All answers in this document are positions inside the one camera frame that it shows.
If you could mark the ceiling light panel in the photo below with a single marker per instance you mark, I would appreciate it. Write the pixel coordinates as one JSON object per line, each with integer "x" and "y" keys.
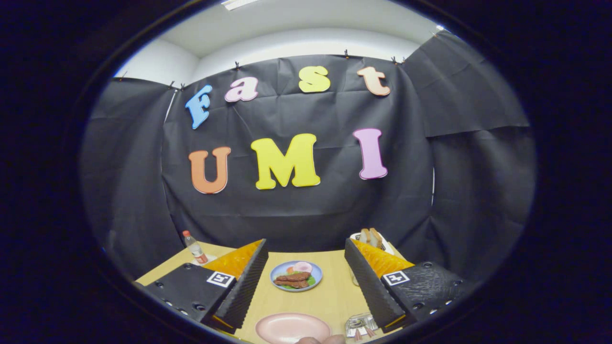
{"x": 239, "y": 3}

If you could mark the clear plastic water bottle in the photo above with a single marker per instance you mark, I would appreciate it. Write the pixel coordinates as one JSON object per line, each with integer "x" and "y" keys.
{"x": 197, "y": 252}

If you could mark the small white rectangular tray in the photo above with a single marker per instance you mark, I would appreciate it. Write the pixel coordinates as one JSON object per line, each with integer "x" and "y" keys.
{"x": 212, "y": 258}

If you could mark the pink ham slice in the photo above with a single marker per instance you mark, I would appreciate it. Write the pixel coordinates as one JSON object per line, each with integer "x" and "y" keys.
{"x": 302, "y": 267}

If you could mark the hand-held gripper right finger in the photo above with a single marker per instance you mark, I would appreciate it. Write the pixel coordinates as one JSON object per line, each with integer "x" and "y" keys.
{"x": 368, "y": 291}

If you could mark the brown steak piece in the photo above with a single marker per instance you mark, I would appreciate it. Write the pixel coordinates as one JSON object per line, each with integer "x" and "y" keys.
{"x": 294, "y": 276}
{"x": 290, "y": 284}

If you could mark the blue plate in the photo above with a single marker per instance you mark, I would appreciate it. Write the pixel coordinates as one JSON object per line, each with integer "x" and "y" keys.
{"x": 287, "y": 266}

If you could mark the pink plate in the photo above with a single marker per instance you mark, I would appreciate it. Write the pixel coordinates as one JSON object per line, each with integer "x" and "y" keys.
{"x": 287, "y": 327}

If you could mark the cream white toaster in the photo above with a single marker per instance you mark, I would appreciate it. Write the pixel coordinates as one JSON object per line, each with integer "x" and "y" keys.
{"x": 388, "y": 249}

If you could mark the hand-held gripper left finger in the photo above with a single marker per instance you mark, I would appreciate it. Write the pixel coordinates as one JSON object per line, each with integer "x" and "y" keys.
{"x": 244, "y": 291}

